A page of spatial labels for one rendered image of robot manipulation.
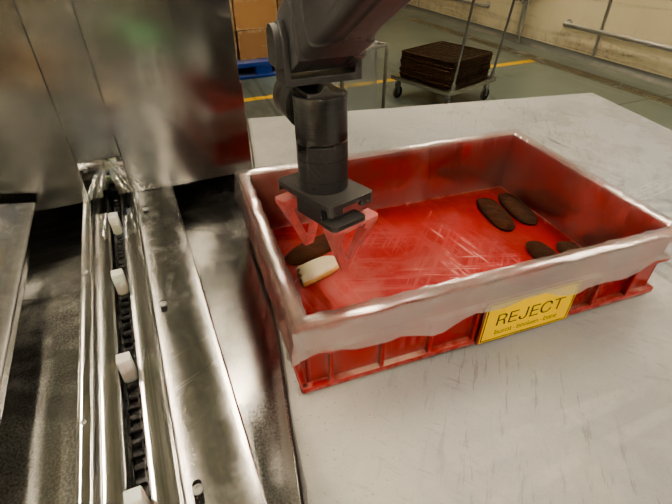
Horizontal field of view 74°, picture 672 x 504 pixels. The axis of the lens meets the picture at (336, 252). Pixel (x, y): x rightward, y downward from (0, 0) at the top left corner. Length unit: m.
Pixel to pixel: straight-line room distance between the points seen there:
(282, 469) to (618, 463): 0.30
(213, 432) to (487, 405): 0.26
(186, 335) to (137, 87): 0.37
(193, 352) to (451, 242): 0.40
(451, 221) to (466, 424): 0.35
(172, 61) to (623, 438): 0.69
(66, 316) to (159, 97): 0.32
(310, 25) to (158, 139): 0.39
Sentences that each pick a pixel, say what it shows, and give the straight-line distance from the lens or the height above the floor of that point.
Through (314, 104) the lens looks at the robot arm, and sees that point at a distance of 0.46.
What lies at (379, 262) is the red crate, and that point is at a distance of 0.62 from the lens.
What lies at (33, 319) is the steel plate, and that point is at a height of 0.82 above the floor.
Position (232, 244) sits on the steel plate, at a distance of 0.68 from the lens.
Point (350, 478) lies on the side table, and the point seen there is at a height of 0.82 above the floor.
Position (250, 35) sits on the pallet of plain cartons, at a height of 0.34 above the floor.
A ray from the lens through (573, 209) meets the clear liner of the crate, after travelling 0.73.
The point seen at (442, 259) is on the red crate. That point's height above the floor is 0.82.
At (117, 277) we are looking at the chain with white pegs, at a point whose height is 0.87.
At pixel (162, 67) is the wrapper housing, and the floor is 1.04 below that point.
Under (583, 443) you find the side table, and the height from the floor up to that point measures 0.82.
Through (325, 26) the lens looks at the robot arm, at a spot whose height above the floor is 1.14.
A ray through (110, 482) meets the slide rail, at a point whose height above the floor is 0.85.
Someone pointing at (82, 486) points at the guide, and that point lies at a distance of 0.43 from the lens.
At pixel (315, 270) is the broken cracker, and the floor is 0.83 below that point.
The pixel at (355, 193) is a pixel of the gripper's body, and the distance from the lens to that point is 0.50.
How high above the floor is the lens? 1.21
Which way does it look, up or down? 37 degrees down
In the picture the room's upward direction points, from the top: straight up
